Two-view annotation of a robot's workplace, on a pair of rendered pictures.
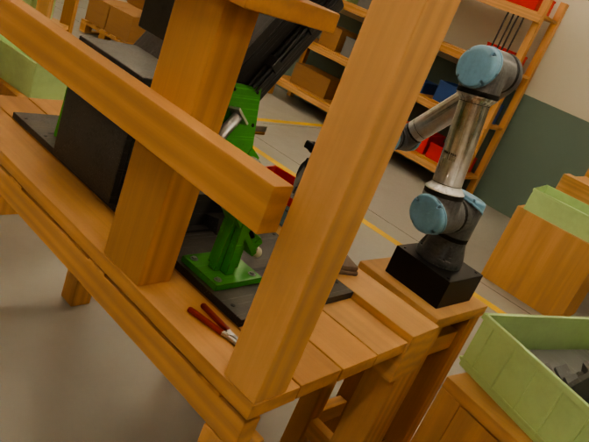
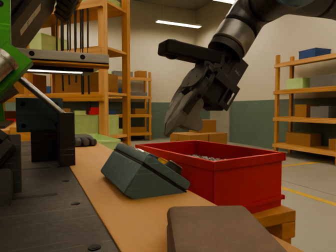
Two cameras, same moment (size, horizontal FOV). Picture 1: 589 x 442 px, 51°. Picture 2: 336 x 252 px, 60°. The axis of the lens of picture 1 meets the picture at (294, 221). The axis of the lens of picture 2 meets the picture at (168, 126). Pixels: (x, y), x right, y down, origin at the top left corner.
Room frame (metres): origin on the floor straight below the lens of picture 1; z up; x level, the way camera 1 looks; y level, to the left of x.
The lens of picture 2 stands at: (1.40, -0.23, 1.02)
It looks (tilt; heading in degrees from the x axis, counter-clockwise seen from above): 3 degrees down; 30
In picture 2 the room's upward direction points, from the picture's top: straight up
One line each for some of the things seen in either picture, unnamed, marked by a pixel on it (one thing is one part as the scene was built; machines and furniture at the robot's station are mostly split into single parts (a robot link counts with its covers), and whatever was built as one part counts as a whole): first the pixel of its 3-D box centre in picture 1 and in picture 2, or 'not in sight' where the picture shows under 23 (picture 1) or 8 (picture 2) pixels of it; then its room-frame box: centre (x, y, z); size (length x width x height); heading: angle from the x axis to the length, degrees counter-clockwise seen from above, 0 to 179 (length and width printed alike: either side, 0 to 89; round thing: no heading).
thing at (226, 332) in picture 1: (220, 327); not in sight; (1.11, 0.06, 0.89); 0.16 x 0.05 x 0.01; 59
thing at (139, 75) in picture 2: not in sight; (101, 105); (8.12, 6.09, 1.12); 3.16 x 0.54 x 2.24; 145
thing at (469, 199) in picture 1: (459, 212); not in sight; (1.85, -0.46, 1.11); 0.13 x 0.12 x 0.14; 140
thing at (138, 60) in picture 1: (124, 120); not in sight; (1.58, 0.52, 1.07); 0.30 x 0.18 x 0.34; 55
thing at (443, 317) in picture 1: (422, 288); not in sight; (1.86, -0.46, 0.83); 0.32 x 0.32 x 0.04; 52
